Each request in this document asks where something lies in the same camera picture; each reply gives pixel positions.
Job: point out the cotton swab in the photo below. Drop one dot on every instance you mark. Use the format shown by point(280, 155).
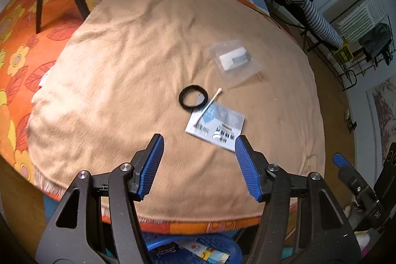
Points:
point(207, 107)

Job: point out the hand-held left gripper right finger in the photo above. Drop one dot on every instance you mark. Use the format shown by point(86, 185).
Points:
point(247, 168)

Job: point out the dark grey garment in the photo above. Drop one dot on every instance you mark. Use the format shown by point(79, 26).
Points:
point(376, 38)

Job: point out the striped cushion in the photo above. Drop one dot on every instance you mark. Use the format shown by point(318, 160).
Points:
point(321, 24)

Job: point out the white wrapper with colourful print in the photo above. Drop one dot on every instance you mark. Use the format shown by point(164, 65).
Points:
point(210, 254)

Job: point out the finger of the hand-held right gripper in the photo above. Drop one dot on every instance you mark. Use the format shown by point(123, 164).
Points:
point(339, 158)

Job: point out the black packet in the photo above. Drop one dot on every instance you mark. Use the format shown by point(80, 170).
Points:
point(167, 249)

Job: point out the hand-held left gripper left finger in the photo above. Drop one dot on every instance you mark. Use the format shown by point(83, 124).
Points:
point(151, 165)

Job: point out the orange floral tablecloth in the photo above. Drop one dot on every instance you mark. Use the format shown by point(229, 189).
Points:
point(24, 44)

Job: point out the person's right hand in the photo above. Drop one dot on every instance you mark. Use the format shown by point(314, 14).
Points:
point(362, 240)

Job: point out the blue plastic basket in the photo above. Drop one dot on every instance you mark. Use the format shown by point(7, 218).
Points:
point(216, 242)

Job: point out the clear plastic bag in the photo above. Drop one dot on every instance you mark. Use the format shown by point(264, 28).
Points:
point(244, 69)

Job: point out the small white grey card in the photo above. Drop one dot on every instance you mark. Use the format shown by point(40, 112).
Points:
point(230, 60)

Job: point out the beige towel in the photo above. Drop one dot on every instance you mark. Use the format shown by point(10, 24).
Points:
point(139, 66)

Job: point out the small dark object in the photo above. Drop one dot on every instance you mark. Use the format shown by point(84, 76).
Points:
point(350, 121)

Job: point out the white and blue sachet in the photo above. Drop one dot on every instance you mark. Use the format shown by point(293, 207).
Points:
point(222, 128)

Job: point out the yellow crate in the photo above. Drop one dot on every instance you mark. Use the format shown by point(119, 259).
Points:
point(343, 52)

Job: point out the floral printed cloth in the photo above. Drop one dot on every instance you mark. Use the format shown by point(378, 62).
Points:
point(383, 103)

